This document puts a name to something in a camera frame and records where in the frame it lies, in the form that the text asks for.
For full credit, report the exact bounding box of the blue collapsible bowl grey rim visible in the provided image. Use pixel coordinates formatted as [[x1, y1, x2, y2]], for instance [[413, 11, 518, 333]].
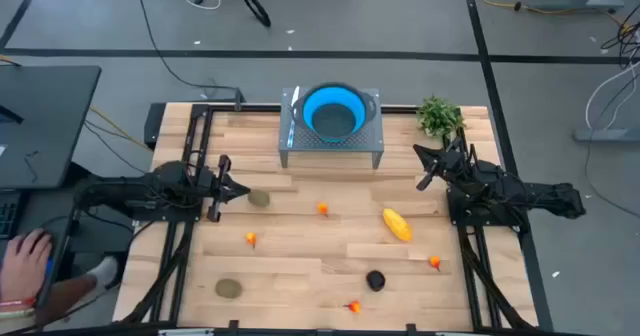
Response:
[[291, 81, 379, 144]]

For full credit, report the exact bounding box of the brown kiwi fruit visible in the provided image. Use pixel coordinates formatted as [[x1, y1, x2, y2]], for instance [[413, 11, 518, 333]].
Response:
[[247, 188, 272, 209], [214, 277, 244, 300]]

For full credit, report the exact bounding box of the dark grey side desk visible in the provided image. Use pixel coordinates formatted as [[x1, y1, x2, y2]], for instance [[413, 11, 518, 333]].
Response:
[[0, 185, 82, 327]]

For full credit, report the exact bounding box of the yellow corn cob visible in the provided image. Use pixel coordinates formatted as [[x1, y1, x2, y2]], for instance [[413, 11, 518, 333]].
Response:
[[382, 207, 414, 243]]

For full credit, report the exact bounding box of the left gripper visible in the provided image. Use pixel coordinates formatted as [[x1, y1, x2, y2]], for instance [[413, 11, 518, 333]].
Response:
[[197, 154, 251, 223]]

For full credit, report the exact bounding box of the black desk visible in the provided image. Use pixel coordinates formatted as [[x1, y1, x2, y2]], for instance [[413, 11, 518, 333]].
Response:
[[0, 64, 103, 191]]

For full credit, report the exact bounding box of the curved black floor cable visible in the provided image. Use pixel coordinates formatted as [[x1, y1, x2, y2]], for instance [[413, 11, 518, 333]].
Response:
[[582, 140, 640, 221]]

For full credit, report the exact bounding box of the black cable bundle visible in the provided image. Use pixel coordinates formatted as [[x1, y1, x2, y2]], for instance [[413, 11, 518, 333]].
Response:
[[599, 18, 640, 70]]

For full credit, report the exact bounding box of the grey perforated metal stand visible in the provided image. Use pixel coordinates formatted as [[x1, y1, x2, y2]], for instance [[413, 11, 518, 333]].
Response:
[[277, 86, 386, 171]]

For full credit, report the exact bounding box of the thin yellow floor cable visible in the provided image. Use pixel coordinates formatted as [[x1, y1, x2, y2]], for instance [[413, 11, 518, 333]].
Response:
[[88, 104, 152, 151]]

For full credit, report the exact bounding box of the black keyboard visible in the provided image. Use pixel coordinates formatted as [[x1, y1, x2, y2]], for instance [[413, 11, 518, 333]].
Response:
[[0, 200, 21, 241]]

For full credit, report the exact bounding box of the white blue patterned strip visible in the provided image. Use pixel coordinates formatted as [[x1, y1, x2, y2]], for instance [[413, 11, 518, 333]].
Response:
[[285, 85, 302, 149]]

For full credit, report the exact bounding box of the dark round fruit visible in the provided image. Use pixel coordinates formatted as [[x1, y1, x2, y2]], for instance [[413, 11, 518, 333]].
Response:
[[365, 269, 387, 293]]

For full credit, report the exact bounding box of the green potted plant white pot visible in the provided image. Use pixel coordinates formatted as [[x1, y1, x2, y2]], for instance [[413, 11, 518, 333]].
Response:
[[415, 94, 467, 140]]

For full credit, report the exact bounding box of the person's leg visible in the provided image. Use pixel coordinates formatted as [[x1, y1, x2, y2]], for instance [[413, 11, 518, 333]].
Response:
[[33, 273, 104, 328]]

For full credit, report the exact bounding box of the white floor cable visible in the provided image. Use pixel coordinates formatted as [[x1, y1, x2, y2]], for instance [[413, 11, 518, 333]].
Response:
[[584, 60, 640, 132]]

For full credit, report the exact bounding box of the person's shoe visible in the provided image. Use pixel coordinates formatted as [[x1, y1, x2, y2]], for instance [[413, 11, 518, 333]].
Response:
[[86, 255, 120, 290]]

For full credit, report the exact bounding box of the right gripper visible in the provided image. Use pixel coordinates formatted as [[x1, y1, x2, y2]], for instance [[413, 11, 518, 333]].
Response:
[[413, 135, 472, 193]]

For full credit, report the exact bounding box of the person's hand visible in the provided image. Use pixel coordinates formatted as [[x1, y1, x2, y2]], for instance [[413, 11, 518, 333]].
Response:
[[0, 227, 54, 303]]

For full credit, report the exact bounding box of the black cable coil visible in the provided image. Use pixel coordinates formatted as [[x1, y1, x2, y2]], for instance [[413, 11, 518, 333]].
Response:
[[242, 0, 273, 29]]

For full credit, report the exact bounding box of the long black floor cable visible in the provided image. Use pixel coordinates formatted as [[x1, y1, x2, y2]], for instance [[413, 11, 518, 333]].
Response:
[[133, 0, 246, 112]]

